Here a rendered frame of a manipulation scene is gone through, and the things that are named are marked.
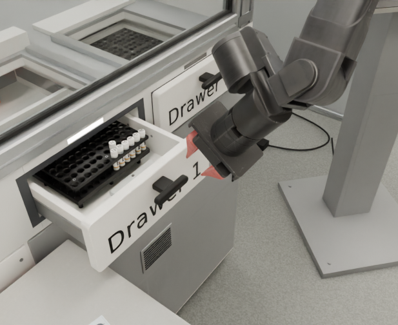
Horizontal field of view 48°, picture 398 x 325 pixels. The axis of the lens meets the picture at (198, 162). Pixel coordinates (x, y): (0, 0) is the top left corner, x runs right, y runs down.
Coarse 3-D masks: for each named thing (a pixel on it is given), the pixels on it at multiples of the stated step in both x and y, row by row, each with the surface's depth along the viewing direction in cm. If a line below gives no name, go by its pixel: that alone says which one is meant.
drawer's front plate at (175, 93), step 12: (204, 60) 99; (192, 72) 95; (204, 72) 98; (216, 72) 102; (168, 84) 91; (180, 84) 92; (192, 84) 96; (156, 96) 88; (168, 96) 91; (180, 96) 94; (192, 96) 98; (204, 96) 102; (216, 96) 107; (156, 108) 90; (168, 108) 92; (180, 108) 96; (156, 120) 92; (168, 120) 94; (180, 120) 98
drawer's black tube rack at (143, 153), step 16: (112, 128) 84; (128, 128) 85; (80, 144) 81; (96, 144) 80; (64, 160) 77; (80, 160) 77; (96, 160) 77; (48, 176) 78; (64, 176) 74; (112, 176) 78; (64, 192) 75; (80, 192) 75; (96, 192) 77
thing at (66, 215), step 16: (144, 128) 86; (160, 128) 85; (160, 144) 86; (176, 144) 83; (144, 160) 87; (32, 176) 84; (32, 192) 73; (48, 192) 72; (48, 208) 72; (64, 208) 69; (80, 208) 77; (64, 224) 72; (80, 224) 68; (80, 240) 71
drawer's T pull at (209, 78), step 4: (200, 76) 97; (204, 76) 97; (208, 76) 97; (212, 76) 97; (216, 76) 97; (220, 76) 97; (200, 80) 97; (204, 80) 96; (208, 80) 95; (212, 80) 95; (216, 80) 96; (204, 84) 94; (208, 84) 95; (212, 84) 96; (204, 88) 94
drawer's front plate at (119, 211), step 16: (160, 160) 73; (176, 160) 75; (192, 160) 79; (144, 176) 70; (160, 176) 72; (176, 176) 77; (192, 176) 82; (128, 192) 67; (144, 192) 71; (176, 192) 79; (96, 208) 65; (112, 208) 65; (128, 208) 69; (144, 208) 72; (96, 224) 63; (112, 224) 67; (128, 224) 70; (144, 224) 75; (96, 240) 65; (112, 240) 68; (128, 240) 72; (96, 256) 67; (112, 256) 70
